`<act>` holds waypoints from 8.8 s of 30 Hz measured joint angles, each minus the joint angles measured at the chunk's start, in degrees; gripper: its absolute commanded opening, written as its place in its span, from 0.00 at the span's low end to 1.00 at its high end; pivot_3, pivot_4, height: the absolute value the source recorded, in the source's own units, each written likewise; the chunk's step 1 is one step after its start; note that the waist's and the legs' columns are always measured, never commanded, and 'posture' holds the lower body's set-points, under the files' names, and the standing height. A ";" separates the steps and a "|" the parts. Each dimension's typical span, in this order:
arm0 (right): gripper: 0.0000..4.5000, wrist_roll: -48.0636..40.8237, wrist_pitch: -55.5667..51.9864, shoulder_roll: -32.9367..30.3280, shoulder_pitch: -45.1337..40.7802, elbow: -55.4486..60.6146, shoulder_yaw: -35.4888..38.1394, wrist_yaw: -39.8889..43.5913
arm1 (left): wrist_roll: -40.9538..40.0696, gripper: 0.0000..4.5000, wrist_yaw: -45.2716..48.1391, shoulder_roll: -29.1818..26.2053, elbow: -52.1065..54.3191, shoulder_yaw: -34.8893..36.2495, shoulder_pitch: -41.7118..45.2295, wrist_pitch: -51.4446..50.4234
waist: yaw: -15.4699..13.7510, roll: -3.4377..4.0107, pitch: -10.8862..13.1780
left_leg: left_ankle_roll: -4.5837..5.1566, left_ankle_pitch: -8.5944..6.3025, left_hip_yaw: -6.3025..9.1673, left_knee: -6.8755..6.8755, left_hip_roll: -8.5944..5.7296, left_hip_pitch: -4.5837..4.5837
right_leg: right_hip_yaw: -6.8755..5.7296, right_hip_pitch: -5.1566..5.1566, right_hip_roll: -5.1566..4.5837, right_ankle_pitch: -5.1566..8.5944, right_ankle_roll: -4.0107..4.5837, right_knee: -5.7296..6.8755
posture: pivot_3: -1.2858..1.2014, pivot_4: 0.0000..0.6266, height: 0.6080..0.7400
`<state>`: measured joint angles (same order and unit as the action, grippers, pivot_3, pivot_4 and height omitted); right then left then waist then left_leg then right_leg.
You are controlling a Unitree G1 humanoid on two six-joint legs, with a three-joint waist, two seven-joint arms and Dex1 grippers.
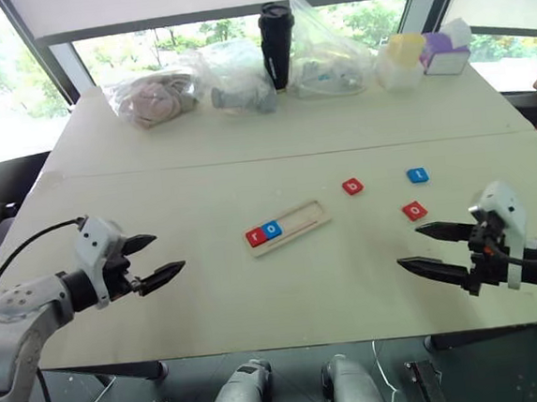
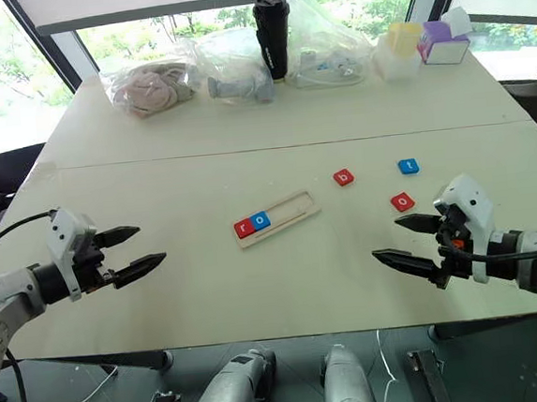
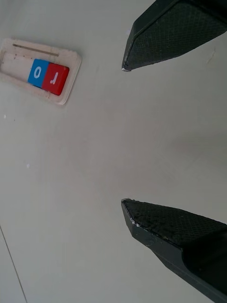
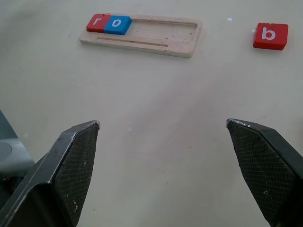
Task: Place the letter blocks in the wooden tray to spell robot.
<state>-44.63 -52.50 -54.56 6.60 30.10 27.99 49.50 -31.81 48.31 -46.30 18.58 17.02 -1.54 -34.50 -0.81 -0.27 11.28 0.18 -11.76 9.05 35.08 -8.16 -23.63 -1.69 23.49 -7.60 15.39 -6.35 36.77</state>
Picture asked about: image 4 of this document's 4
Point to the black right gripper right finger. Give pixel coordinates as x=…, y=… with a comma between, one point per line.
x=272, y=170

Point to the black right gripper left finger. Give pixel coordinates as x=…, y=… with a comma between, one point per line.
x=47, y=189

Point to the red tile letter b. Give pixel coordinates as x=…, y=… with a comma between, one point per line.
x=280, y=40

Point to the grey robot body part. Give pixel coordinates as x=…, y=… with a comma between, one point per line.
x=11, y=153

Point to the red tile letter r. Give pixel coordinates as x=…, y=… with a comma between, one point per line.
x=91, y=26

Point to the blue tile letter o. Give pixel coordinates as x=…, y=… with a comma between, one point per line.
x=123, y=27

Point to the light wooden letter tray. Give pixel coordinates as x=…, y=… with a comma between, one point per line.
x=154, y=35

